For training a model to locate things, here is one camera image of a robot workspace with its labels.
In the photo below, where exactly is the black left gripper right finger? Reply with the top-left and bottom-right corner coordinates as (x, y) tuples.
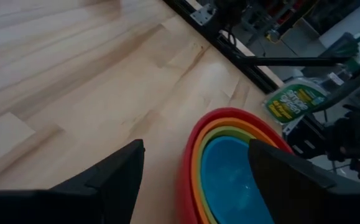
(248, 138), (360, 224)

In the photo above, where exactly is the green plastic bowl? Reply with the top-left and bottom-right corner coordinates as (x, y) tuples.
(197, 126), (257, 224)

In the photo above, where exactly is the blue plastic bowl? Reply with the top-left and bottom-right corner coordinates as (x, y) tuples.
(200, 136), (275, 224)

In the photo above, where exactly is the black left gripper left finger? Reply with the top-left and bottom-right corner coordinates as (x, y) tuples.
(0, 139), (145, 224)

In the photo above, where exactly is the large red plastic bowl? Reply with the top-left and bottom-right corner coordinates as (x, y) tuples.
(176, 107), (294, 224)

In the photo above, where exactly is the black aluminium frame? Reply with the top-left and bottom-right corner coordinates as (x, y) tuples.
(162, 0), (353, 160)

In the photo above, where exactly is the orange plastic bowl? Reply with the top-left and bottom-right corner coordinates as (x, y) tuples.
(190, 117), (279, 224)

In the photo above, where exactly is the green label spray bottle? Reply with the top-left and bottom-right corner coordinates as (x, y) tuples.
(262, 33), (360, 125)

